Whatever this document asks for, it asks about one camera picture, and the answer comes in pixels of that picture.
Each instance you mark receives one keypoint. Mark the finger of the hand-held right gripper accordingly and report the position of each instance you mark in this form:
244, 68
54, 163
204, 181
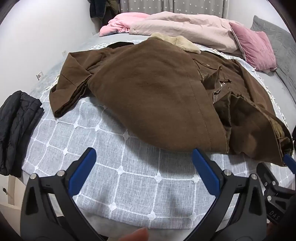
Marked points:
290, 161
266, 177

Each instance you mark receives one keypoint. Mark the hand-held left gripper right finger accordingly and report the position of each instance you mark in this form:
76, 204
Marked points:
205, 171

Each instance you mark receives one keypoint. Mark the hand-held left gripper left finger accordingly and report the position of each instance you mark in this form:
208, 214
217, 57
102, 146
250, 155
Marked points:
83, 171

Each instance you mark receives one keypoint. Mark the brown coat with fur collar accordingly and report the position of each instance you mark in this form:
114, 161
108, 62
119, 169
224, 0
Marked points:
150, 92

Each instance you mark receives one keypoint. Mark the dark hanging clothes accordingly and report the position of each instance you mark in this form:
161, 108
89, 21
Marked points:
101, 7

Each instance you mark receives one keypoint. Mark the person's left hand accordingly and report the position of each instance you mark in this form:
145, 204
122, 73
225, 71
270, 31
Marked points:
136, 235

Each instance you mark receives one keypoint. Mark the grey white checked blanket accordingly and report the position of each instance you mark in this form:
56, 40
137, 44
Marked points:
115, 162

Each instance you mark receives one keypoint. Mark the black puffer jacket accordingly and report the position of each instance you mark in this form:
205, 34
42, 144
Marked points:
16, 129

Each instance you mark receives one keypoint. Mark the grey quilted pillow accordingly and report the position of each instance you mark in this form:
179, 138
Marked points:
279, 46

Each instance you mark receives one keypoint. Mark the pink velvet pillow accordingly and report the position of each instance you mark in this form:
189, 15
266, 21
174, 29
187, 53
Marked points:
254, 48

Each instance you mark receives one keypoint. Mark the pale beige duvet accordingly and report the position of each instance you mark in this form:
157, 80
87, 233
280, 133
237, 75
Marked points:
185, 27

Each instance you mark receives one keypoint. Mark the pink duvet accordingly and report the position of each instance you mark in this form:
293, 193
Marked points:
120, 23

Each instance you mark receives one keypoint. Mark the grey star print curtain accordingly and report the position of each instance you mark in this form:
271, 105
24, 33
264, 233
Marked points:
173, 5

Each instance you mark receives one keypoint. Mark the beige wooden bed frame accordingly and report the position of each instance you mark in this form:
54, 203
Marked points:
12, 197

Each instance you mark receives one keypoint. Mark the white wall socket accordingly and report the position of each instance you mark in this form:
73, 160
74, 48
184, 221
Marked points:
39, 75

